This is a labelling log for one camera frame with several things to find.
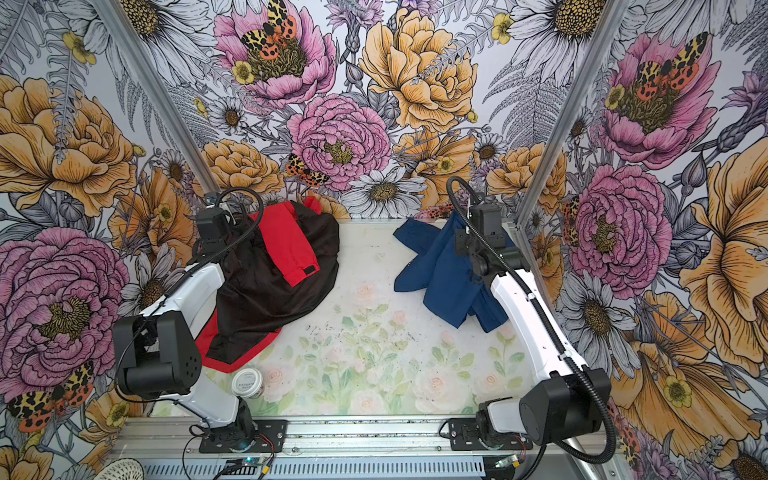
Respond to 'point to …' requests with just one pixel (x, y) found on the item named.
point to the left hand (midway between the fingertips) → (239, 224)
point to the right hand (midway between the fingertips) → (469, 239)
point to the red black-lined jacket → (287, 254)
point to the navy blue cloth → (452, 290)
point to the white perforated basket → (120, 469)
